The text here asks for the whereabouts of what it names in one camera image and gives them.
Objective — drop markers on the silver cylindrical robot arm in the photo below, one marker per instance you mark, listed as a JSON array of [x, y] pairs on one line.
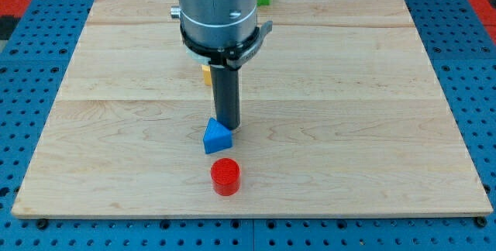
[[224, 33]]

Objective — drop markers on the light wooden board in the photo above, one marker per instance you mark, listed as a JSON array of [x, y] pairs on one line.
[[342, 116]]

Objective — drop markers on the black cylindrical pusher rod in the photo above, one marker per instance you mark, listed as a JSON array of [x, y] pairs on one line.
[[225, 88]]

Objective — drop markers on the blue triangular block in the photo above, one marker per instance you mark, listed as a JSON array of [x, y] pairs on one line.
[[216, 137]]

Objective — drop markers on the yellow block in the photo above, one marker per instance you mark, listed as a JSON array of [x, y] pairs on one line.
[[206, 74]]

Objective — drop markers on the red cylinder block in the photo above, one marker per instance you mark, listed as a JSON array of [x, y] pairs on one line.
[[225, 175]]

